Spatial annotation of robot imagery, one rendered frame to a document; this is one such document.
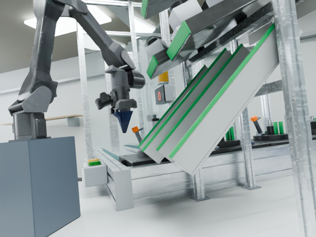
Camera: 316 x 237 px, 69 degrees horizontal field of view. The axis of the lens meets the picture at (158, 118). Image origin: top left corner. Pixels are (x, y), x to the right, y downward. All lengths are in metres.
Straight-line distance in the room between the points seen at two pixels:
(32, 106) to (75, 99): 5.38
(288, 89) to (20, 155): 0.49
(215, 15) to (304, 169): 0.25
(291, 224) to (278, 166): 0.37
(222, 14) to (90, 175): 0.58
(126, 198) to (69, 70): 5.66
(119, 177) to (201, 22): 0.42
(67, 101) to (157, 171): 5.55
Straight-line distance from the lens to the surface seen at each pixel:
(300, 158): 0.38
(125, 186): 0.63
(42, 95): 0.60
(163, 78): 1.03
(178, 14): 0.42
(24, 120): 0.59
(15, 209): 0.57
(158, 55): 0.50
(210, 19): 0.38
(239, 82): 0.36
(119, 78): 0.78
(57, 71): 6.42
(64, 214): 0.61
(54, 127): 6.35
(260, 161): 0.82
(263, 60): 0.39
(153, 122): 0.79
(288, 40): 0.38
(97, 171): 0.76
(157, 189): 0.65
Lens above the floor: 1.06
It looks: 3 degrees up
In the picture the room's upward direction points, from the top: 5 degrees counter-clockwise
